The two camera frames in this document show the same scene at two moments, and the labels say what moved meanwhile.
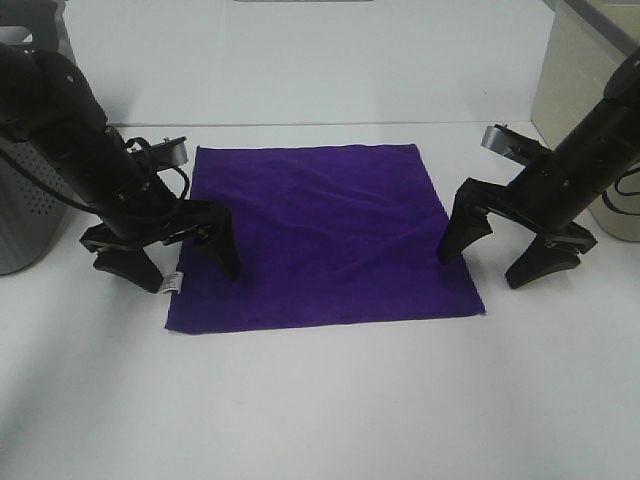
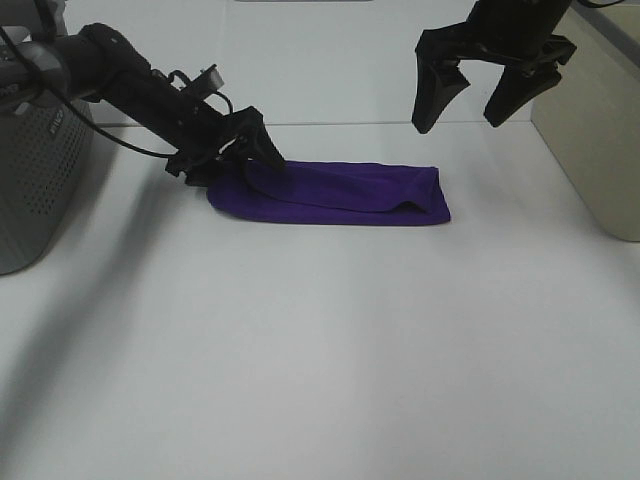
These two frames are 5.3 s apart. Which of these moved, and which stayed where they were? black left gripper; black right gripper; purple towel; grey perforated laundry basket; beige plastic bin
Moved: purple towel; black right gripper; black left gripper
Stayed: grey perforated laundry basket; beige plastic bin
